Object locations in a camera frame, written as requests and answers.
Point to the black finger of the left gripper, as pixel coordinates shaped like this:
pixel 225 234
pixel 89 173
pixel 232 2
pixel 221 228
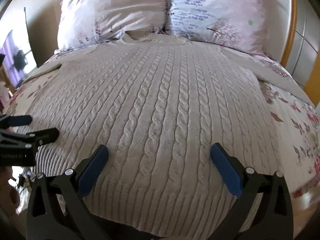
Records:
pixel 21 149
pixel 8 121

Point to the wooden headboard frame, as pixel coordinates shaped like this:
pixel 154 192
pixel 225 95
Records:
pixel 294 41

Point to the floral pink pillow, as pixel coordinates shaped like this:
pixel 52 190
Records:
pixel 88 22
pixel 256 27

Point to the right floral pink pillow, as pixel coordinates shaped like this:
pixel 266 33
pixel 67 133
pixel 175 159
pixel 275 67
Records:
pixel 256 27

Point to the dark monitor screen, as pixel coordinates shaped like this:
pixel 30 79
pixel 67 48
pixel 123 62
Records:
pixel 19 60

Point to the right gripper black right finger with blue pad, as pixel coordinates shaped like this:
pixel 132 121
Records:
pixel 263 209

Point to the floral bed quilt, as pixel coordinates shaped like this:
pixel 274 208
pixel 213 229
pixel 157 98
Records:
pixel 295 129

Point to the left floral pink pillow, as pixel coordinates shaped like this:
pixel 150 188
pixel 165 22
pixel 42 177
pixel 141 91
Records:
pixel 88 22

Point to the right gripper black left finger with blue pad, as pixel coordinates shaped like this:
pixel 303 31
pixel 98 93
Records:
pixel 56 209

